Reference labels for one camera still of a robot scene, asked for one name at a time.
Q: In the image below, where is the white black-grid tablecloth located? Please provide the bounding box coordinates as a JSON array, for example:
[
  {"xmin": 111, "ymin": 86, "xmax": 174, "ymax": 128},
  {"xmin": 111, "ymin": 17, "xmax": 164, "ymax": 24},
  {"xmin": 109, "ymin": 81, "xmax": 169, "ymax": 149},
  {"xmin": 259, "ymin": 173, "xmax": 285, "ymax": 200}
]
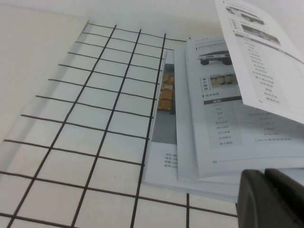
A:
[{"xmin": 0, "ymin": 22, "xmax": 241, "ymax": 228}]

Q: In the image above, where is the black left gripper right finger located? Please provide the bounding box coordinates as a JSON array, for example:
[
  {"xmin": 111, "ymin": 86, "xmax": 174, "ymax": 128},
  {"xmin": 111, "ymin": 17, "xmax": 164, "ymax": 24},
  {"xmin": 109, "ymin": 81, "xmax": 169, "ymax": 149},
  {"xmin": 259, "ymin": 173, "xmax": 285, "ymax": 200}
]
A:
[{"xmin": 264, "ymin": 167, "xmax": 304, "ymax": 228}]

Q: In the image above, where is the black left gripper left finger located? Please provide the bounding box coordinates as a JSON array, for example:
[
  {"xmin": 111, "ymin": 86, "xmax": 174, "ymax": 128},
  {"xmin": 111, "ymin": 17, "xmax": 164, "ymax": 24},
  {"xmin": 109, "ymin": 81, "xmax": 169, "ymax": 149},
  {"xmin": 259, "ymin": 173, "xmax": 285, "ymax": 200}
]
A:
[{"xmin": 236, "ymin": 168, "xmax": 298, "ymax": 228}]

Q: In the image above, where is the white product manual book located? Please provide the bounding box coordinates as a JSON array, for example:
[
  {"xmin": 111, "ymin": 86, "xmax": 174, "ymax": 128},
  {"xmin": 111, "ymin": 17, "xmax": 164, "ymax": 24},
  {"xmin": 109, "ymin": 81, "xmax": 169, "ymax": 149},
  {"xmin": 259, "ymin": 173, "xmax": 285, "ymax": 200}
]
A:
[{"xmin": 141, "ymin": 0, "xmax": 304, "ymax": 205}]

